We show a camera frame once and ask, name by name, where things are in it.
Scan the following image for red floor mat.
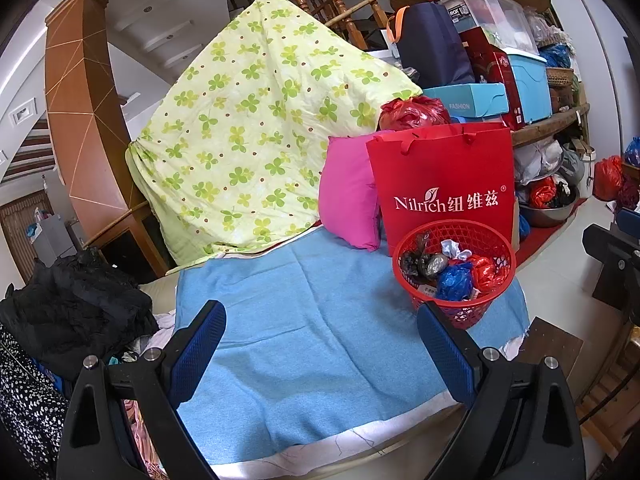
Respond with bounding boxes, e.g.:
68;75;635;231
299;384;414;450
515;197;591;268

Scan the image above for wooden shelf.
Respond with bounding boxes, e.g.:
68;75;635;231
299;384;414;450
510;102;591;148

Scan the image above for pink pillow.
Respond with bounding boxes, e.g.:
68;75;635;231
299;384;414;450
318;135;383;252

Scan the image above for large red plastic sack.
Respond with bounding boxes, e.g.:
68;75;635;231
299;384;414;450
592;155;626;202

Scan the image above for black plastic bag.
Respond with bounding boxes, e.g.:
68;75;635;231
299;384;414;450
398;232;449;281

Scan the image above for brown woven door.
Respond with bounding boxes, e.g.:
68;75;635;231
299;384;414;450
0;190;53;286

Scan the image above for light blue towel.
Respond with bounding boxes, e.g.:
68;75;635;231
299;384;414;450
172;230;530;466

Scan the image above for white paper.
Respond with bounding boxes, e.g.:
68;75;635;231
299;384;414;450
440;239;473;263

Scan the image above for light blue cardboard box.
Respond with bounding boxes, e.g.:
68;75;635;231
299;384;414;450
422;82;511;123

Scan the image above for black jacket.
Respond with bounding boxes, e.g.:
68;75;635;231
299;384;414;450
0;250;160;368

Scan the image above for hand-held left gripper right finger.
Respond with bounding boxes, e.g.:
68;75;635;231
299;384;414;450
416;301;586;480

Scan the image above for grey cabinet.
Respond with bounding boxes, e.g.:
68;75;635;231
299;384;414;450
30;212;88;261

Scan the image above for wooden chair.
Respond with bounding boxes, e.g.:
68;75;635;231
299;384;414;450
575;320;640;441

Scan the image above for light blue storage bin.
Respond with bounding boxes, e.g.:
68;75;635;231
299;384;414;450
505;47;553;123

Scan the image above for green clover print quilt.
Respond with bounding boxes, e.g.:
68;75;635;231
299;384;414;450
125;0;425;268

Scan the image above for red plastic bag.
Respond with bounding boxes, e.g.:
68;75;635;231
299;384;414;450
467;254;511;293
377;97;453;133

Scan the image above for wicker basket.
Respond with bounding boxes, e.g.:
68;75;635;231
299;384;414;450
545;67;576;88

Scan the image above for metal basin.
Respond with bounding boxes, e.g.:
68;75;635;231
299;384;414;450
517;185;581;228

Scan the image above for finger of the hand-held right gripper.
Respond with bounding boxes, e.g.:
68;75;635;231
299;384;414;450
582;207;640;273

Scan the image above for clear plastic storage box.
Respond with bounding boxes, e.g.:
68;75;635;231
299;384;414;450
440;0;541;51

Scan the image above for pink striped scarf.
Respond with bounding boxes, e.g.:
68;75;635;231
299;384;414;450
122;395;166;480

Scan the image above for white sack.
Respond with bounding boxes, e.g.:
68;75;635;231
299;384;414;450
515;137;566;186

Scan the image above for dark red box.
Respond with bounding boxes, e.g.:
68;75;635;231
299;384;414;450
459;25;526;131

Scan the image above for small red plastic sack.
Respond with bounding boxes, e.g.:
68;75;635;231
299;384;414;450
527;176;558;209

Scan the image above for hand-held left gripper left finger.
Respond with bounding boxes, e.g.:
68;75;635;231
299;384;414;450
56;300;228;480

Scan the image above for red paper shopping bag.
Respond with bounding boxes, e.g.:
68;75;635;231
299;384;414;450
366;122;521;258

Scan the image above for blue plastic bag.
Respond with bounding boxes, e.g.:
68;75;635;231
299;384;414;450
436;261;475;302

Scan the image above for black white floral garment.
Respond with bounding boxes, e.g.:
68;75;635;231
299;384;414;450
0;325;68;480

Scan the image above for navy bag with orange handle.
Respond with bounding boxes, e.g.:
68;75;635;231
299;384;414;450
386;2;476;88

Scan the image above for tied red plastic bag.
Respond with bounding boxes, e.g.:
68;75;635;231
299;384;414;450
377;97;453;133

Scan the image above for brown wooden board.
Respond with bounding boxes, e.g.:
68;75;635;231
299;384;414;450
515;317;584;403

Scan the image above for brown wooden cabinet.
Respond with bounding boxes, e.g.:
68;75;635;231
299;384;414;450
44;0;143;223

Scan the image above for blue plastic sack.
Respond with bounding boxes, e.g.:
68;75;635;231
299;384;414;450
539;42;573;70

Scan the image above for red plastic basket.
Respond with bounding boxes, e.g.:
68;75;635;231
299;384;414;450
391;220;517;330

